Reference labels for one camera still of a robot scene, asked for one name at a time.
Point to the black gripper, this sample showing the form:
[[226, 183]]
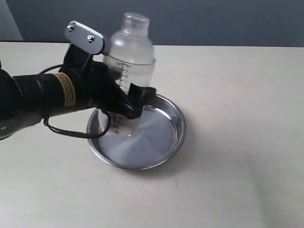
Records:
[[96, 88]]

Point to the clear plastic shaker bottle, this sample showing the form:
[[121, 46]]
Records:
[[131, 55]]

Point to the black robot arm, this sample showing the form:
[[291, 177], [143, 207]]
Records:
[[31, 99]]

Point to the round stainless steel plate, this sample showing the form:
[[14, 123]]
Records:
[[159, 136]]

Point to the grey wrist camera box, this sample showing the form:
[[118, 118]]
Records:
[[85, 38]]

